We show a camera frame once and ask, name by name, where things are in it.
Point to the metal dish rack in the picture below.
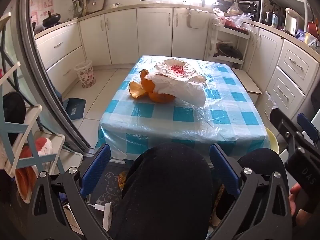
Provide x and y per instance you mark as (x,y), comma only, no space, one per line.
(92,3)

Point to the white shelving unit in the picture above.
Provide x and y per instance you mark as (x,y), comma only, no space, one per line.
(282,0)

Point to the blue checked tablecloth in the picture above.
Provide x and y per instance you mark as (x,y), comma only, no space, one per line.
(232,97)

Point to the black wok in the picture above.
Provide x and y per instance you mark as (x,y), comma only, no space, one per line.
(51,20)

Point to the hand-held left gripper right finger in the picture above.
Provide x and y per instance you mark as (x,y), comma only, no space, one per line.
(223,170)

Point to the white drawer cabinet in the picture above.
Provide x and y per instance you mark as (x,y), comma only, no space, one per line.
(60,45)
(295,65)

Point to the white blue frame rack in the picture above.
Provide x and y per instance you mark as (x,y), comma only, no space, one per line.
(15,127)

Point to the pan with glass lid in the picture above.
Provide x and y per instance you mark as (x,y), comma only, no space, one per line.
(228,51)

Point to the clear plastic bag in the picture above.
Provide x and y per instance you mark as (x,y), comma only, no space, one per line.
(237,17)

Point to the white appliance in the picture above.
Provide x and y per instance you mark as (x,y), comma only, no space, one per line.
(293,21)

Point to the yellow plastic stool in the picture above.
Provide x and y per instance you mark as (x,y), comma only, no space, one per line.
(272,137)

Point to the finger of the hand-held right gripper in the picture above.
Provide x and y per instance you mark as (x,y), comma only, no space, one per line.
(285,127)
(307,127)

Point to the white shelf cart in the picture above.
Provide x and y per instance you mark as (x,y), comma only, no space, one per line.
(232,31)

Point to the pink wall stickers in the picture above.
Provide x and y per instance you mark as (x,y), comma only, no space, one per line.
(45,5)

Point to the person's right hand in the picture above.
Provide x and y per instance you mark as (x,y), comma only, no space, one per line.
(296,195)

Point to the white kitchen cabinet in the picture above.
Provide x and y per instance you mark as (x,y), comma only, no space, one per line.
(155,30)

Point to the bear print floor mat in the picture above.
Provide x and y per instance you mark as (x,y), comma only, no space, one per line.
(107,182)

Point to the red white cloth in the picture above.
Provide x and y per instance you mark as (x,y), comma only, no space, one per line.
(42,146)

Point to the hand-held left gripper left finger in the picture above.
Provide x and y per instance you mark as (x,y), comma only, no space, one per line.
(96,170)

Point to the floral waste basket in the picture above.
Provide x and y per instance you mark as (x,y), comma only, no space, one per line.
(86,76)

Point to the wooden stool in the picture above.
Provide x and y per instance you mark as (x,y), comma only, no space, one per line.
(247,81)

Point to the black toaster oven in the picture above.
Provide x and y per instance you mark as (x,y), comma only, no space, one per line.
(250,8)

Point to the grey sliding door frame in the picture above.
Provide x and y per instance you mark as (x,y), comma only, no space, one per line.
(65,130)

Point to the clear plastic table cover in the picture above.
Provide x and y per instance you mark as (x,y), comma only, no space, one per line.
(207,122)

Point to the large orange peel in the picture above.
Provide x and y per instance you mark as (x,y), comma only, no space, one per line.
(160,97)

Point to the black bag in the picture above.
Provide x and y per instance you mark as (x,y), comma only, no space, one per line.
(12,110)

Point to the small orange peel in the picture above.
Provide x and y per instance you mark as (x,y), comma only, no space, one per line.
(136,90)

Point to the white red plastic bag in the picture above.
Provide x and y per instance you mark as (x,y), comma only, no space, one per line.
(219,17)

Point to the white hanging bag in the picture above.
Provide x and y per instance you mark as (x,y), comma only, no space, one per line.
(195,18)

